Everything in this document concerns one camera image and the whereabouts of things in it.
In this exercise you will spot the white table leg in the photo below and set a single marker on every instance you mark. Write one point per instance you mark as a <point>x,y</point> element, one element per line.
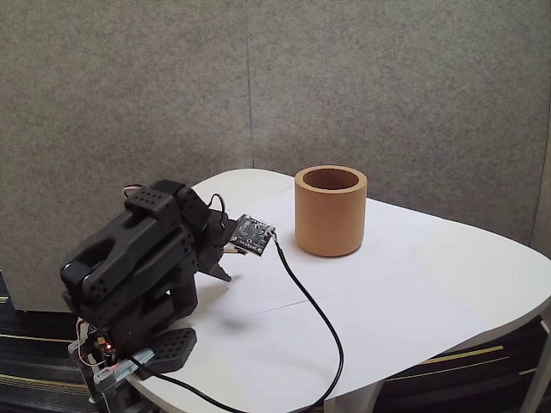
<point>538,365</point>
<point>351,398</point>

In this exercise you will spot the grey metal table clamp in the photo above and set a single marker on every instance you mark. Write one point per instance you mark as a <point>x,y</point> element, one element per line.
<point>125,365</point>

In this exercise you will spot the bare camera circuit board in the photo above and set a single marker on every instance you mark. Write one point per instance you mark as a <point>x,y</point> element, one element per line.
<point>253,234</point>

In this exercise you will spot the controller board with red LED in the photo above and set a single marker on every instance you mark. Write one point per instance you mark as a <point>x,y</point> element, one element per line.
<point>101,342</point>

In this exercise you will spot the brown cylindrical pen holder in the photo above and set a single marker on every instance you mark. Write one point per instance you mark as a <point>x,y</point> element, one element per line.
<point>330,219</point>

